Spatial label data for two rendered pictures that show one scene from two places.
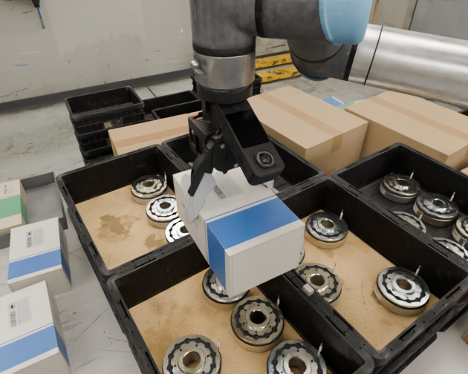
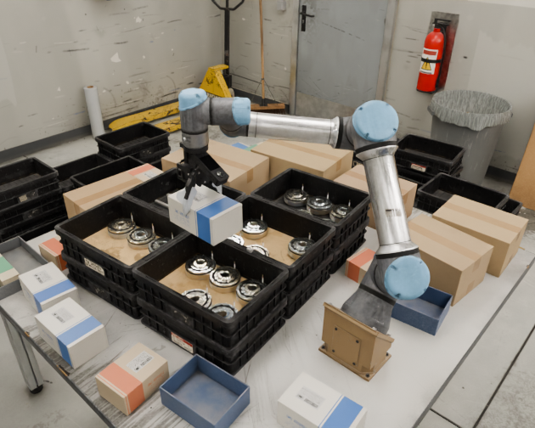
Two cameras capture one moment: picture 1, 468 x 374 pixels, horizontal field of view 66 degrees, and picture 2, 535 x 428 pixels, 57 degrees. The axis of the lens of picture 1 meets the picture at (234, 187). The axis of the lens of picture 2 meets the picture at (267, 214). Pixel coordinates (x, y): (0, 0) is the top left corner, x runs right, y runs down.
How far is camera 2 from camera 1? 0.97 m
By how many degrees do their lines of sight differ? 18
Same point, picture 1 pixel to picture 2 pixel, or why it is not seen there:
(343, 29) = (242, 121)
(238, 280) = (216, 234)
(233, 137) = (205, 167)
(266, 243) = (227, 213)
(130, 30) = not seen: outside the picture
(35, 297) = (69, 306)
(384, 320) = not seen: hidden behind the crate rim
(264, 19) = (213, 120)
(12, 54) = not seen: outside the picture
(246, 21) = (205, 121)
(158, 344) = not seen: hidden behind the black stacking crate
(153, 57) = (28, 122)
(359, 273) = (278, 247)
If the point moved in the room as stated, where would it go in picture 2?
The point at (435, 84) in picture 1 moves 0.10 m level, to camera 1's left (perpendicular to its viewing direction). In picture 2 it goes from (282, 134) to (250, 138)
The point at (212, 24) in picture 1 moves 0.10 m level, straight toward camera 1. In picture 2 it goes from (192, 123) to (203, 137)
